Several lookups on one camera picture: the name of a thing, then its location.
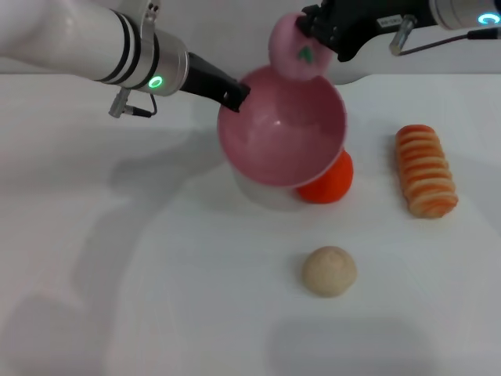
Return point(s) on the orange striped bread roll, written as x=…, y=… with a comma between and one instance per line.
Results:
x=424, y=172

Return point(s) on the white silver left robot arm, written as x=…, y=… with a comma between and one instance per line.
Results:
x=78, y=35

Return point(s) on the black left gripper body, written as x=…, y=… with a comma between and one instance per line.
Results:
x=207, y=80

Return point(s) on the red toy pear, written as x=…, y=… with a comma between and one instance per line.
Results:
x=332, y=184

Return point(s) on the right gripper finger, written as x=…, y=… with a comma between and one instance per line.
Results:
x=306, y=24
x=326, y=48

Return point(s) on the pink plastic bowl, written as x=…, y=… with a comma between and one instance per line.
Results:
x=282, y=133

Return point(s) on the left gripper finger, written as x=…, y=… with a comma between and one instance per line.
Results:
x=236, y=96

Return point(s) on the pink toy peach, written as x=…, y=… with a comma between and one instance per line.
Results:
x=289, y=47

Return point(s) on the beige round bun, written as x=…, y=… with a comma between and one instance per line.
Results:
x=329, y=272

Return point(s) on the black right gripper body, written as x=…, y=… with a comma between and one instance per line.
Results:
x=360, y=19

